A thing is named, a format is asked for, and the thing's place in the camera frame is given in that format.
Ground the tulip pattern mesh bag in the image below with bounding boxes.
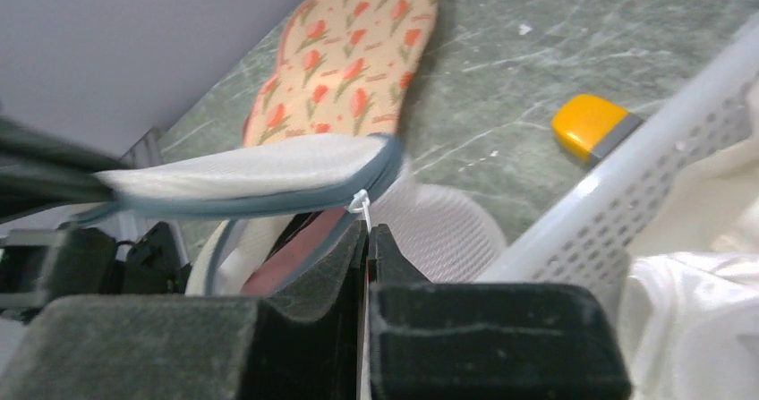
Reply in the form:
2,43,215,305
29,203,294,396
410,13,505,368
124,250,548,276
242,0,438,147

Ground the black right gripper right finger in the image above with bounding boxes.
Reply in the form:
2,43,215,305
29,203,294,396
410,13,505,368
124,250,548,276
367,225,632,399

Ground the white plastic basket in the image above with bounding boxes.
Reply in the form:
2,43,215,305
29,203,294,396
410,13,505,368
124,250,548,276
477,16,758,317

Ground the pink bra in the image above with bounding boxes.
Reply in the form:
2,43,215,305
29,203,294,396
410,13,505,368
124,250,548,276
241,208,345,296

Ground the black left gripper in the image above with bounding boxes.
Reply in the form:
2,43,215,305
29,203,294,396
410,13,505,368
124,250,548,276
1,117,190,320

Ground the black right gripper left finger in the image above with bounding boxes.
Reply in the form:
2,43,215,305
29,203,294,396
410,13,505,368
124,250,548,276
1,222,368,399

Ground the white mesh laundry bag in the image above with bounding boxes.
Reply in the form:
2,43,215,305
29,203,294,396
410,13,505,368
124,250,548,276
97,133,507,295

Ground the white cloth in basket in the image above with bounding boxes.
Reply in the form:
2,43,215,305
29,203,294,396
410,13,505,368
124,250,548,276
616,82,759,400

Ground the yellow grey block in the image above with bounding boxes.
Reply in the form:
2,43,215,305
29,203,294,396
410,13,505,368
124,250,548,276
550,94,644,166

